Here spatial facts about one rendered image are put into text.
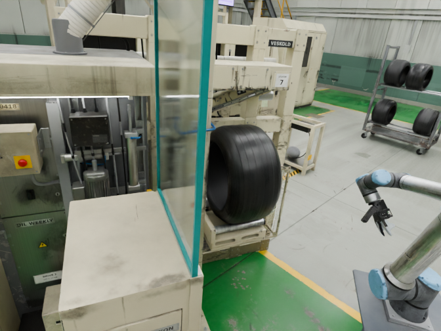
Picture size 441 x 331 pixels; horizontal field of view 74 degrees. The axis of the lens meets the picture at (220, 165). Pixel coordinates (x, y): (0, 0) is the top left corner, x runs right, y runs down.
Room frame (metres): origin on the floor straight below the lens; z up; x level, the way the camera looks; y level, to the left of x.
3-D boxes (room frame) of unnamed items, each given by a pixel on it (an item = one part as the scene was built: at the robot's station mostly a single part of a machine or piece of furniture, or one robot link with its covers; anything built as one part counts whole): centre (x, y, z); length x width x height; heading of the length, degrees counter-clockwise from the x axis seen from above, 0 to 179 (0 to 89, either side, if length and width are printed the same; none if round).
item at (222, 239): (1.43, -0.13, 0.84); 0.36 x 0.09 x 0.06; 114
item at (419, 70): (6.01, -3.71, 0.96); 1.33 x 0.64 x 1.92; 44
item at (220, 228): (1.43, -0.14, 0.90); 0.35 x 0.05 x 0.05; 114
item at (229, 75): (1.88, -0.07, 1.71); 0.61 x 0.25 x 0.15; 114
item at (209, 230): (1.49, 0.08, 0.90); 0.40 x 0.03 x 0.10; 24
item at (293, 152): (4.38, -1.20, 0.40); 0.60 x 0.35 x 0.80; 46
